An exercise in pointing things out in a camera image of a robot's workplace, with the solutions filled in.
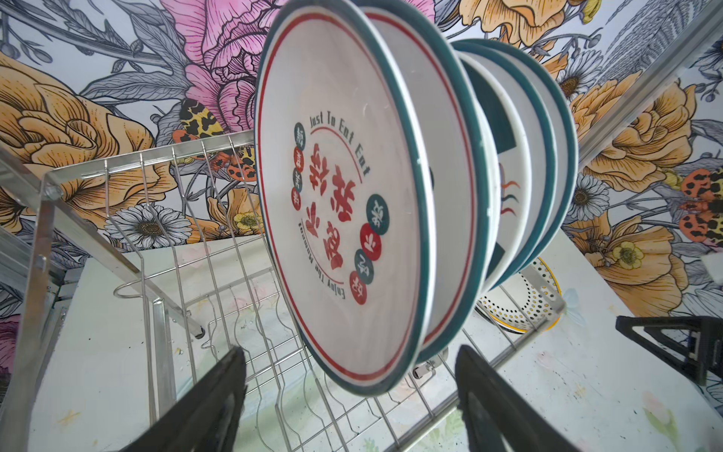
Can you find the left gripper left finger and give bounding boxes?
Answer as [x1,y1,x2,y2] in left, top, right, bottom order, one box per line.
[124,347,248,451]

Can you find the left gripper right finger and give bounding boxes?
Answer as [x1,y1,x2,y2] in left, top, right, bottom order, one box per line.
[455,345,576,451]

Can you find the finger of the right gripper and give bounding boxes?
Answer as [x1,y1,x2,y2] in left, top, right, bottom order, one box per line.
[616,316,722,386]

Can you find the yellow rimmed white plate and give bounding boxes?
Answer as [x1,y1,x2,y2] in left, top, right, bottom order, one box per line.
[474,258,565,334]

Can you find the chrome wire dish rack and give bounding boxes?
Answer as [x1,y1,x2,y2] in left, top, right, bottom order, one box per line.
[0,129,567,452]

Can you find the red floral pattern plate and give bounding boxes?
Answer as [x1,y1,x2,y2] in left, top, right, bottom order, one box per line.
[254,1,436,397]

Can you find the white plate row rear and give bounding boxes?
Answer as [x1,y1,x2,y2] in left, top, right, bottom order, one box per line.
[456,39,579,275]

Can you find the white plate row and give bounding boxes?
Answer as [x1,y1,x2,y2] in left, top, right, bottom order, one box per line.
[456,39,579,275]
[453,41,557,293]

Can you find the red dotted rim plate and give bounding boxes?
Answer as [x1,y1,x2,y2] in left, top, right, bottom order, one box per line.
[359,1,497,363]

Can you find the white plate row middle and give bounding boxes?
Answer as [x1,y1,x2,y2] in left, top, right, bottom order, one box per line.
[453,41,557,293]

